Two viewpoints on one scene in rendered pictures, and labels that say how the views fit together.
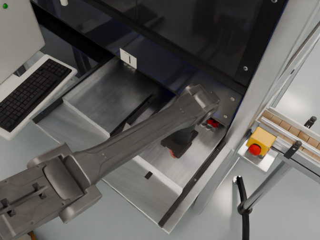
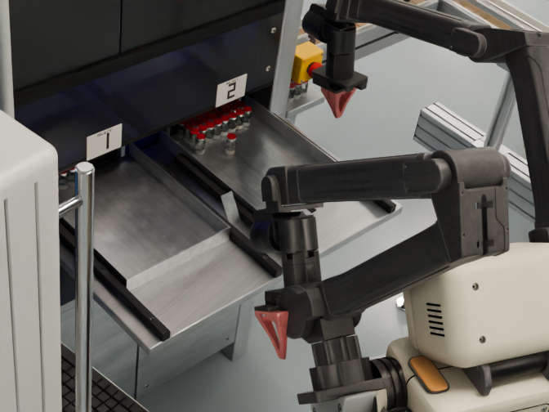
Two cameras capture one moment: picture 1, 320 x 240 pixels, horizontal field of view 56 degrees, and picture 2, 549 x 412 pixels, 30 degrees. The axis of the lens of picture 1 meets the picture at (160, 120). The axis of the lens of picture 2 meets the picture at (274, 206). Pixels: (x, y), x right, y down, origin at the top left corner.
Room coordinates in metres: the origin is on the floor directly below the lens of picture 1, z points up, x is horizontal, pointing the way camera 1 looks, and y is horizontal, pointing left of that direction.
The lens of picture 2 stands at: (0.28, 1.71, 2.31)
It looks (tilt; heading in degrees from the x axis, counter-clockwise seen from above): 40 degrees down; 277
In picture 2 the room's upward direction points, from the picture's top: 9 degrees clockwise
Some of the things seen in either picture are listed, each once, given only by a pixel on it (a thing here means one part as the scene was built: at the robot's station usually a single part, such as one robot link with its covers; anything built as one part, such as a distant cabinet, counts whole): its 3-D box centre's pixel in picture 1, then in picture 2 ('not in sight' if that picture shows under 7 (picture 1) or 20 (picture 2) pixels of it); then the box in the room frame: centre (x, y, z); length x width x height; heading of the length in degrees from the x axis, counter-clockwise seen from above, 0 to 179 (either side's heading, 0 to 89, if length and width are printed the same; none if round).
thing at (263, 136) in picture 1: (261, 140); (301, 60); (0.54, -0.36, 0.99); 0.08 x 0.07 x 0.07; 146
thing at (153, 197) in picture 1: (135, 128); (212, 208); (0.62, 0.09, 0.87); 0.70 x 0.48 x 0.02; 56
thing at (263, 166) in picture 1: (259, 150); (287, 93); (0.56, -0.39, 0.87); 0.14 x 0.13 x 0.02; 146
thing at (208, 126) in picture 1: (197, 117); (220, 127); (0.67, -0.15, 0.90); 0.18 x 0.02 x 0.05; 56
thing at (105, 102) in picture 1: (115, 91); (128, 211); (0.77, 0.20, 0.90); 0.34 x 0.26 x 0.04; 146
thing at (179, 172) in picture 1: (180, 136); (252, 154); (0.58, -0.09, 0.90); 0.34 x 0.26 x 0.04; 146
